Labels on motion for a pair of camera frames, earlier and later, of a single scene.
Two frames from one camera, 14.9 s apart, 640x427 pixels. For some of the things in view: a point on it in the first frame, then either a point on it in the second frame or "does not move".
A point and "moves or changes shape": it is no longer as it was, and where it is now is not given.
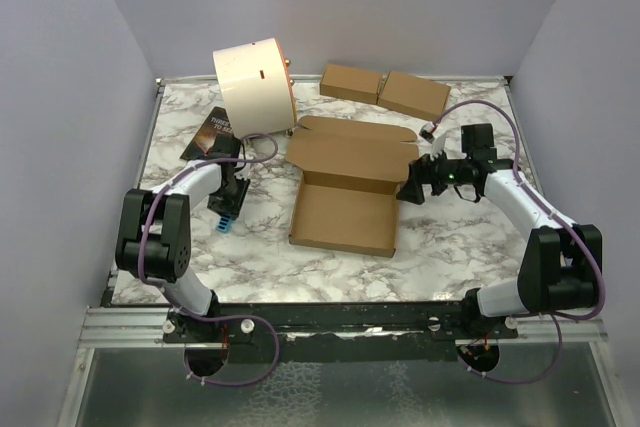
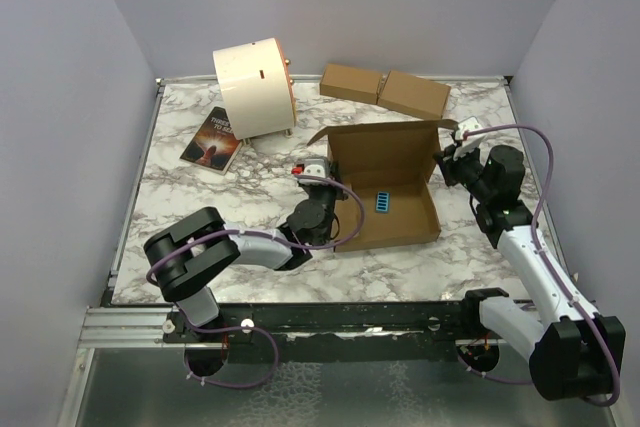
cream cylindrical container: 258,87 does not move
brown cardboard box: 346,197 moves or changes shape
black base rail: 334,331 does not move
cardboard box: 350,83 does not move
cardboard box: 414,95 does not move
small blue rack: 224,223 moves or changes shape
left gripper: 232,207 → 332,188
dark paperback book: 215,136 does not move
